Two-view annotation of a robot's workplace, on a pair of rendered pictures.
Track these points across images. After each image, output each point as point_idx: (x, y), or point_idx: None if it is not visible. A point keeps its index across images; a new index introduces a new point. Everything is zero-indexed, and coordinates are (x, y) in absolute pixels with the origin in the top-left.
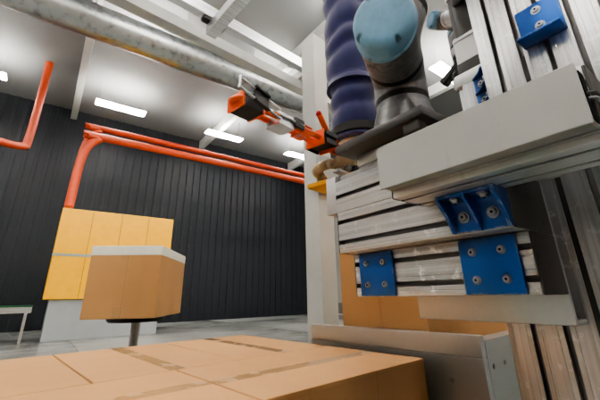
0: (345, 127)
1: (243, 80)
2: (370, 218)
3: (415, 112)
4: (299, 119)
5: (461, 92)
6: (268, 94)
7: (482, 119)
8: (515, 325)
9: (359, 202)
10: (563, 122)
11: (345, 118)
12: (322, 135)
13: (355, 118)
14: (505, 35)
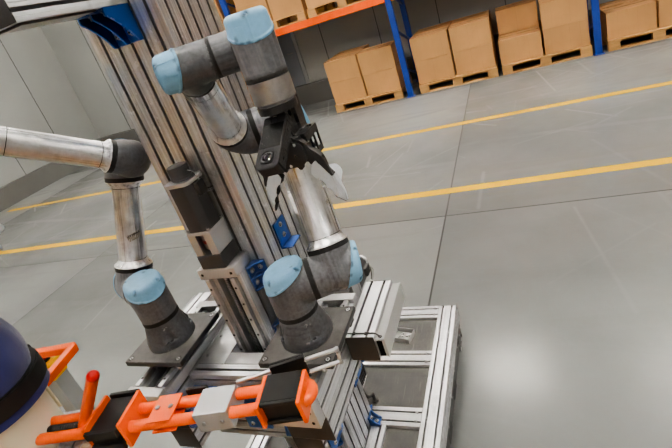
0: (35, 382)
1: (329, 353)
2: (340, 394)
3: (354, 311)
4: (198, 386)
5: (235, 278)
6: (276, 361)
7: (396, 306)
8: None
9: (333, 392)
10: (403, 300)
11: (20, 366)
12: (146, 400)
13: (29, 356)
14: (271, 238)
